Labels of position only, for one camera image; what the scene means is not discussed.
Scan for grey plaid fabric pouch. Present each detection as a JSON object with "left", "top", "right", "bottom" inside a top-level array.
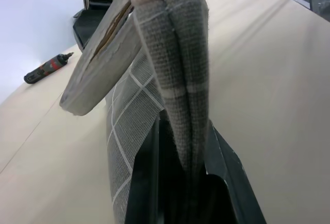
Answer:
[{"left": 59, "top": 0, "right": 213, "bottom": 224}]

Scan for black storage box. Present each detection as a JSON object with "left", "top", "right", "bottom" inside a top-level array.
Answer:
[{"left": 72, "top": 8, "right": 111, "bottom": 50}]

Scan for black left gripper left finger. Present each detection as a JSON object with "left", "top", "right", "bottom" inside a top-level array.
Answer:
[{"left": 124, "top": 111, "right": 186, "bottom": 224}]

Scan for black and red electric screwdriver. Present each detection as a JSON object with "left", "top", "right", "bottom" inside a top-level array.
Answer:
[{"left": 24, "top": 51, "right": 75, "bottom": 84}]

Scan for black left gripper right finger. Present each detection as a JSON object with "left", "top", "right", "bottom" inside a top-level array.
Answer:
[{"left": 203, "top": 119, "right": 268, "bottom": 224}]

